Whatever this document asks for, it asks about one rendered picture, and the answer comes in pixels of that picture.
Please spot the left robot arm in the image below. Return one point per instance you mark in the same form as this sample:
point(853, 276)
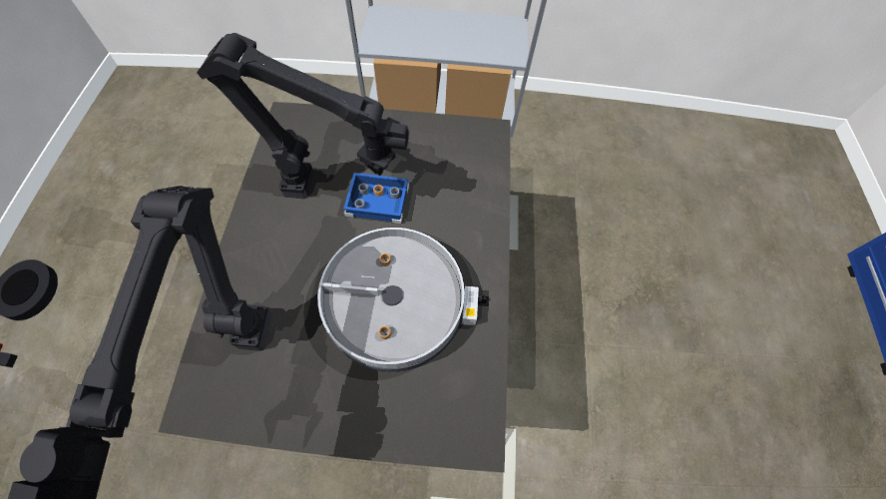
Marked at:
point(289, 149)

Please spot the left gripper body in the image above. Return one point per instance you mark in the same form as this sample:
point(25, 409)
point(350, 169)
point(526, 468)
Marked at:
point(375, 157)

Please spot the blue tray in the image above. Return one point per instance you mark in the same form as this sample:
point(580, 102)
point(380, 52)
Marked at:
point(382, 208)

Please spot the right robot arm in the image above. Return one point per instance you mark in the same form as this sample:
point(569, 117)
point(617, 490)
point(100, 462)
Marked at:
point(162, 217)

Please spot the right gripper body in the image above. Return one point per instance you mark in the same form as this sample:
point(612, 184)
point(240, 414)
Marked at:
point(93, 478)

